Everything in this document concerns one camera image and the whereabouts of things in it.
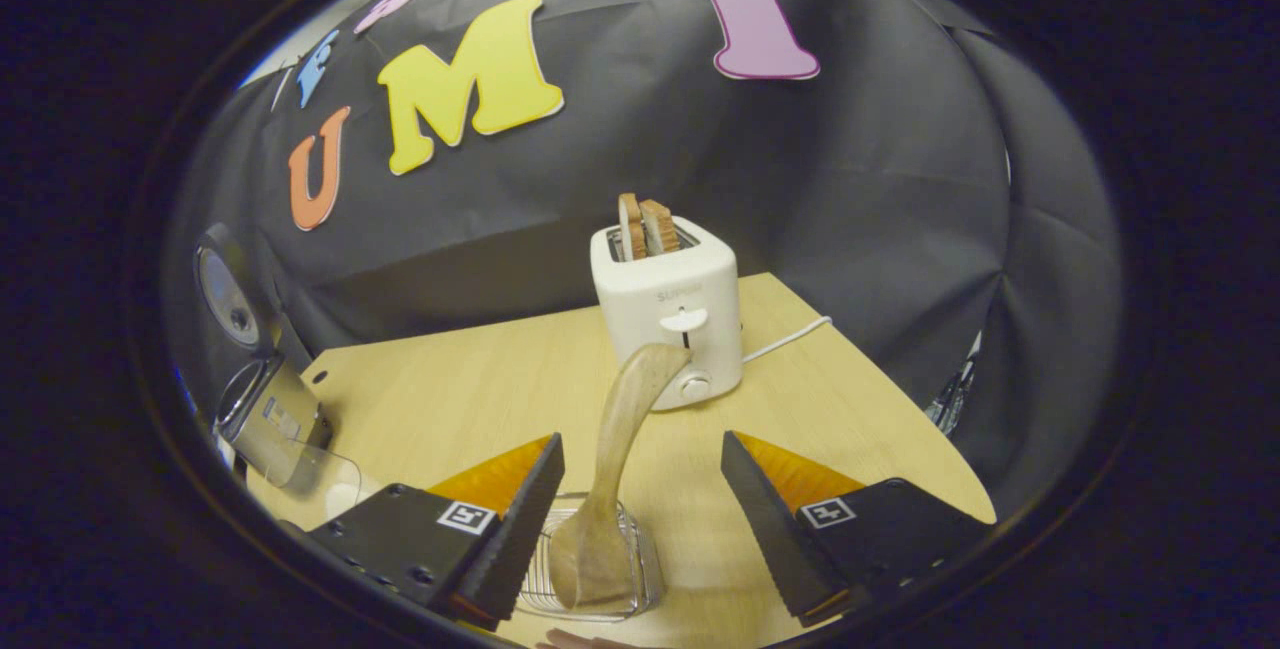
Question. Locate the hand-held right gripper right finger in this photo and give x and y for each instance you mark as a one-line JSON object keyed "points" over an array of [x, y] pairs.
{"points": [[770, 539]]}

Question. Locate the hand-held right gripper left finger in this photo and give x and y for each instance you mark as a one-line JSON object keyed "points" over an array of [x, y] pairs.
{"points": [[520, 539]]}

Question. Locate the wooden spoon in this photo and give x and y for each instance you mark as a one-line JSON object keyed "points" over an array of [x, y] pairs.
{"points": [[620, 429]]}

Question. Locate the black silver rice cooker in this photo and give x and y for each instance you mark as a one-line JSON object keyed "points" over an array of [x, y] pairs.
{"points": [[285, 419]]}

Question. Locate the clear plastic rice box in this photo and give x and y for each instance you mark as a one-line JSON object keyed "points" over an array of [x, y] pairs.
{"points": [[330, 474]]}

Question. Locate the white toaster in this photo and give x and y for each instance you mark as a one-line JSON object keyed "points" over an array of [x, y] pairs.
{"points": [[660, 299]]}

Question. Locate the black backdrop cloth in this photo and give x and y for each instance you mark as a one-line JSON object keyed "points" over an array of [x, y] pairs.
{"points": [[850, 179]]}

